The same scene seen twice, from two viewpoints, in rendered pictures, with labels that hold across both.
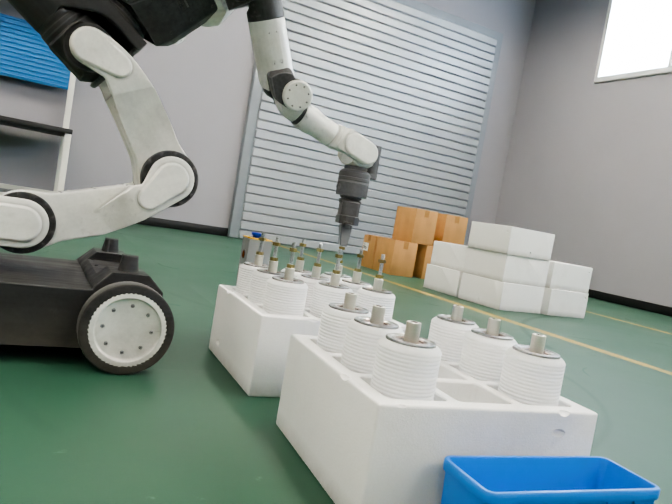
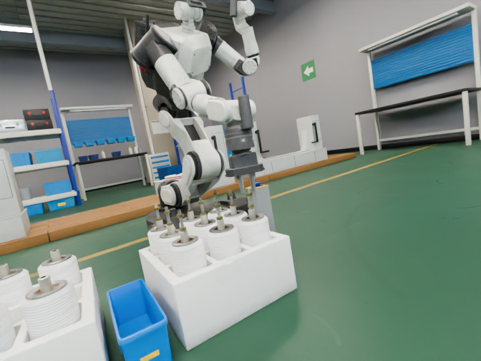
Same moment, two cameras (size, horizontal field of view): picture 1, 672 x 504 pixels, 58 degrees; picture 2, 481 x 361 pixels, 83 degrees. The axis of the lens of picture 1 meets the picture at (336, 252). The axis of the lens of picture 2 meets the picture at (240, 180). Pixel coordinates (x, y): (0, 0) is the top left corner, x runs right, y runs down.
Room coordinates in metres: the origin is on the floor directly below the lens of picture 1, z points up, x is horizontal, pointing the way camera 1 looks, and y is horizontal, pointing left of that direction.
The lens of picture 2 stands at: (1.58, -0.87, 0.48)
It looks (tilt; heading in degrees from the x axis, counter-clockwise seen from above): 7 degrees down; 83
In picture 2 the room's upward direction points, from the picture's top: 10 degrees counter-clockwise
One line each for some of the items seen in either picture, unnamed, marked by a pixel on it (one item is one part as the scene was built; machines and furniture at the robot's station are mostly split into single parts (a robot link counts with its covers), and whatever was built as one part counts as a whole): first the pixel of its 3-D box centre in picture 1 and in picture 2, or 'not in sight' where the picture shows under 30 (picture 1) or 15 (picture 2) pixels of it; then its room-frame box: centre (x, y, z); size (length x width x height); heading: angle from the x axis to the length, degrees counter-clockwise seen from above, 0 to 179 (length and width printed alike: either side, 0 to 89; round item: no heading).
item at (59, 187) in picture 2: not in sight; (57, 187); (-1.00, 4.17, 0.36); 0.50 x 0.38 x 0.21; 118
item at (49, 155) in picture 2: not in sight; (49, 157); (-1.00, 4.15, 0.90); 0.50 x 0.38 x 0.21; 118
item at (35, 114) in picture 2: not in sight; (37, 116); (-1.01, 4.12, 1.57); 0.42 x 0.34 x 0.17; 117
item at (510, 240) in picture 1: (510, 240); not in sight; (4.11, -1.15, 0.45); 0.39 x 0.39 x 0.18; 28
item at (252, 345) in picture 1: (304, 339); (213, 268); (1.54, 0.04, 0.09); 0.39 x 0.39 x 0.18; 25
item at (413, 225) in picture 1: (414, 225); not in sight; (5.41, -0.65, 0.45); 0.30 x 0.24 x 0.30; 29
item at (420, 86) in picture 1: (377, 126); not in sight; (7.28, -0.23, 1.55); 3.20 x 0.12 x 3.10; 118
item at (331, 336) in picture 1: (340, 357); (64, 289); (1.11, -0.04, 0.16); 0.10 x 0.10 x 0.18
